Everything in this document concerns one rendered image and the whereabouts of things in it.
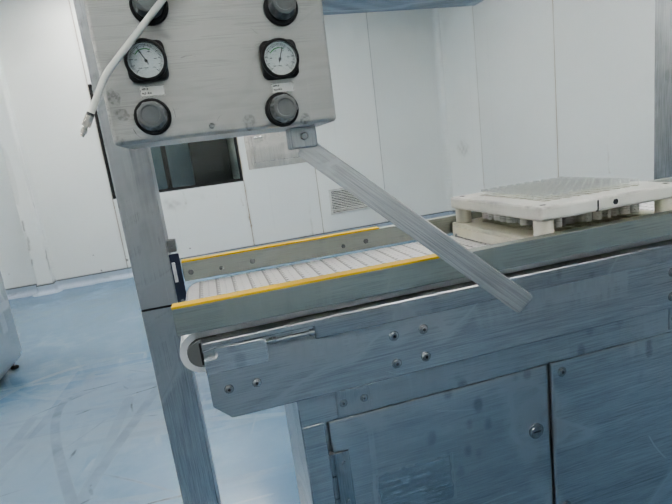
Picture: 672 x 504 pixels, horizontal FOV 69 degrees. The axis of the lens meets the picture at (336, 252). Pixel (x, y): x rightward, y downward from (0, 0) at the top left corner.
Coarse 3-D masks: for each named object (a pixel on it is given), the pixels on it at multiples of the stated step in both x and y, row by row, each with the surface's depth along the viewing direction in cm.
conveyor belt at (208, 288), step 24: (456, 240) 86; (648, 240) 71; (312, 264) 82; (336, 264) 79; (360, 264) 77; (528, 264) 66; (192, 288) 77; (216, 288) 74; (240, 288) 72; (432, 288) 63; (312, 312) 59; (192, 336) 56
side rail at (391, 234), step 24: (480, 216) 91; (312, 240) 84; (336, 240) 85; (360, 240) 86; (384, 240) 87; (408, 240) 88; (192, 264) 79; (216, 264) 80; (240, 264) 81; (264, 264) 82
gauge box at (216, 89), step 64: (128, 0) 44; (192, 0) 46; (256, 0) 47; (320, 0) 49; (192, 64) 47; (256, 64) 48; (320, 64) 50; (128, 128) 46; (192, 128) 47; (256, 128) 49
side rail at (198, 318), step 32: (608, 224) 66; (640, 224) 68; (480, 256) 62; (512, 256) 63; (544, 256) 64; (288, 288) 56; (320, 288) 57; (352, 288) 58; (384, 288) 59; (192, 320) 54; (224, 320) 55
